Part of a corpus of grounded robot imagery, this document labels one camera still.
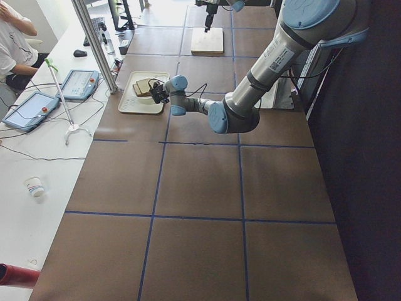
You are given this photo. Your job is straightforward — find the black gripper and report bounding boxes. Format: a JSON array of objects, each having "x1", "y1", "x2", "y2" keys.
[
  {"x1": 148, "y1": 79, "x2": 170, "y2": 104},
  {"x1": 195, "y1": 0, "x2": 219, "y2": 33}
]

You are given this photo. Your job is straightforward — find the bread slice with seeded crust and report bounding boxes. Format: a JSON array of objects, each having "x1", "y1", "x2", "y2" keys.
[{"x1": 136, "y1": 78, "x2": 157, "y2": 90}]

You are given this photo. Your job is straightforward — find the white round plate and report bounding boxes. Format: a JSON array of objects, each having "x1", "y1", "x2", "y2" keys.
[{"x1": 137, "y1": 96, "x2": 156, "y2": 105}]

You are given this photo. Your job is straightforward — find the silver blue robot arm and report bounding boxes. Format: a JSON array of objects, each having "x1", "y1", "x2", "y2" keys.
[
  {"x1": 149, "y1": 1, "x2": 371, "y2": 134},
  {"x1": 195, "y1": 0, "x2": 245, "y2": 33}
]

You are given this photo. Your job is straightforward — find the bottom bread slice on plate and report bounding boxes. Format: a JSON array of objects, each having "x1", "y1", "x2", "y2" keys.
[{"x1": 132, "y1": 84, "x2": 150, "y2": 97}]

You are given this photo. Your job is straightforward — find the bamboo cutting board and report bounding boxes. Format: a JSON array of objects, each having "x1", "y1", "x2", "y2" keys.
[{"x1": 190, "y1": 28, "x2": 224, "y2": 55}]

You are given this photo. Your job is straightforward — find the cream tray with bear print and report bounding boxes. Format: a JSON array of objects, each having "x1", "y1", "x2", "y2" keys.
[{"x1": 118, "y1": 71, "x2": 170, "y2": 115}]

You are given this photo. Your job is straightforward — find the black monitor stand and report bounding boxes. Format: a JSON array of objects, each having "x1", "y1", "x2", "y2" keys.
[{"x1": 108, "y1": 0, "x2": 135, "y2": 32}]

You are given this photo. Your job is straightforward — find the far blue teach pendant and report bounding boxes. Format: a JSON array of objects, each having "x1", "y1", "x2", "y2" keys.
[{"x1": 60, "y1": 70, "x2": 100, "y2": 102}]

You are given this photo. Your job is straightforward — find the blue teach pendant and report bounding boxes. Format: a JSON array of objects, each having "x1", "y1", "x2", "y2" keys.
[
  {"x1": 2, "y1": 92, "x2": 60, "y2": 132},
  {"x1": 60, "y1": 70, "x2": 100, "y2": 102}
]

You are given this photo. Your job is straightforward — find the white reacher grabber stick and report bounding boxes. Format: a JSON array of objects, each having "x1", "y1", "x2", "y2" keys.
[{"x1": 44, "y1": 58, "x2": 92, "y2": 146}]

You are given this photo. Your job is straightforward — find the black computer mouse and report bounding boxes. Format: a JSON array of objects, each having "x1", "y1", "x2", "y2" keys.
[{"x1": 73, "y1": 50, "x2": 87, "y2": 58}]

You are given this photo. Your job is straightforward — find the black keyboard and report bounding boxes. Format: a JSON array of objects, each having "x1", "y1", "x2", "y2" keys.
[{"x1": 91, "y1": 17, "x2": 105, "y2": 42}]

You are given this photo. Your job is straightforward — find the near blue teach pendant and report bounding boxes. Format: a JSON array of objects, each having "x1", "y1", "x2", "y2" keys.
[{"x1": 2, "y1": 92, "x2": 60, "y2": 132}]

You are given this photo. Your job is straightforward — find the person in white shirt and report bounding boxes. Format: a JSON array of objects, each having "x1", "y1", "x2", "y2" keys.
[{"x1": 1, "y1": 1, "x2": 44, "y2": 90}]

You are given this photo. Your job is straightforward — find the paper cup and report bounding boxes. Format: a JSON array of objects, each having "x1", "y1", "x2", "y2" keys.
[{"x1": 24, "y1": 177, "x2": 45, "y2": 198}]

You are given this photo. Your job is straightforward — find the red cylinder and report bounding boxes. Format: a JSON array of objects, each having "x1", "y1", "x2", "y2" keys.
[{"x1": 1, "y1": 263, "x2": 40, "y2": 289}]

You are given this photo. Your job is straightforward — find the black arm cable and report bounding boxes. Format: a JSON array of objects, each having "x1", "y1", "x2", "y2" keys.
[{"x1": 184, "y1": 83, "x2": 209, "y2": 109}]

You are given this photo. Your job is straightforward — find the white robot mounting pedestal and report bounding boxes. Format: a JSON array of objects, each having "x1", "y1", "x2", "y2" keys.
[{"x1": 254, "y1": 78, "x2": 294, "y2": 110}]

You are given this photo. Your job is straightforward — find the aluminium frame post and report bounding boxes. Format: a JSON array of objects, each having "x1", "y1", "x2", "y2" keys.
[{"x1": 71, "y1": 0, "x2": 118, "y2": 95}]

